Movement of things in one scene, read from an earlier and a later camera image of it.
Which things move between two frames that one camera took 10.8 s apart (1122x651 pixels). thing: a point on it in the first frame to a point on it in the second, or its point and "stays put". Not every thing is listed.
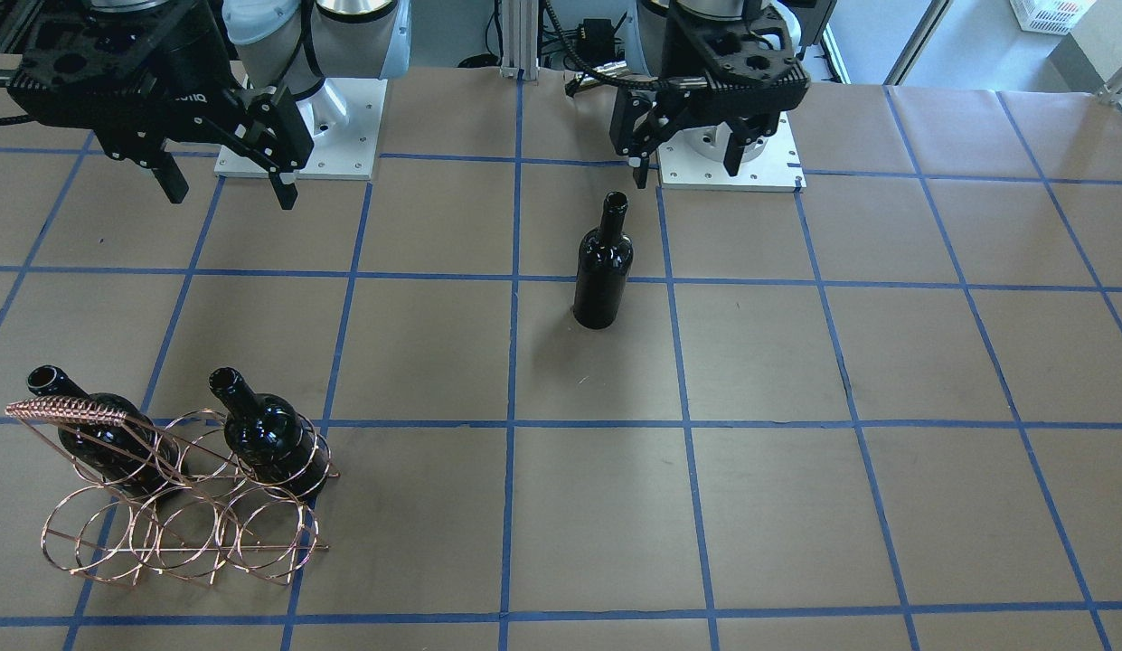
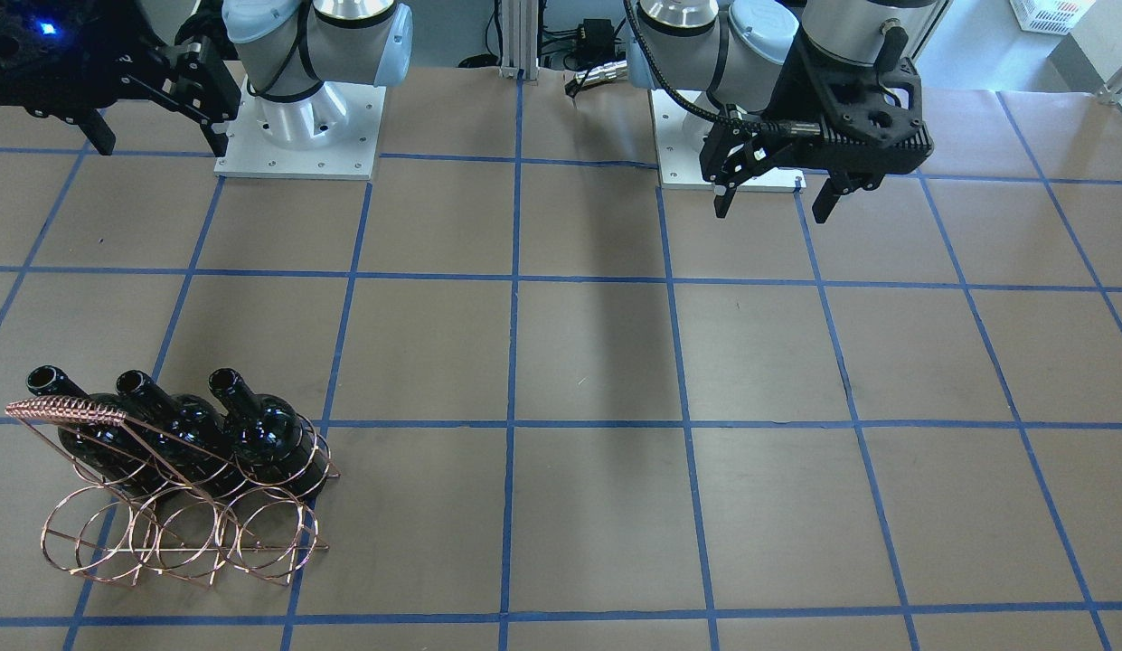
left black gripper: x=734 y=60 to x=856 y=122
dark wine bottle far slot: x=128 y=454 stays put
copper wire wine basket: x=195 y=494 stays put
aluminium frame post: x=520 y=24 stays put
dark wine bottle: x=605 y=262 to x=186 y=431
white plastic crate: x=1051 y=16 stays put
